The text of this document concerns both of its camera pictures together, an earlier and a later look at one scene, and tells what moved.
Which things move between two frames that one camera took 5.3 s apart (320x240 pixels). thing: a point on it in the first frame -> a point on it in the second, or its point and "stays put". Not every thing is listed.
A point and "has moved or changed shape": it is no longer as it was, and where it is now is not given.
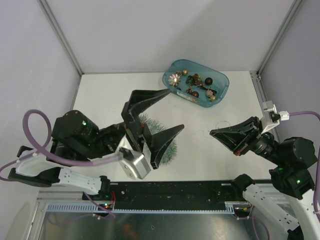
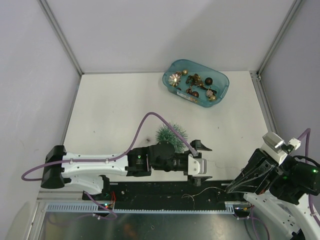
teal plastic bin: [197, 83] stays put
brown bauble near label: [195, 94] stays put
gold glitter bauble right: [212, 97] stays put
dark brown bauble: [208, 81] stays put
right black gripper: [237, 138] -> [258, 175]
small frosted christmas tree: [154, 127] has moved or changed shape
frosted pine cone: [209, 93] stays put
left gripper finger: [139, 100] -> [197, 144]
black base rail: [168, 195] stays put
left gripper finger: [158, 144] -> [198, 180]
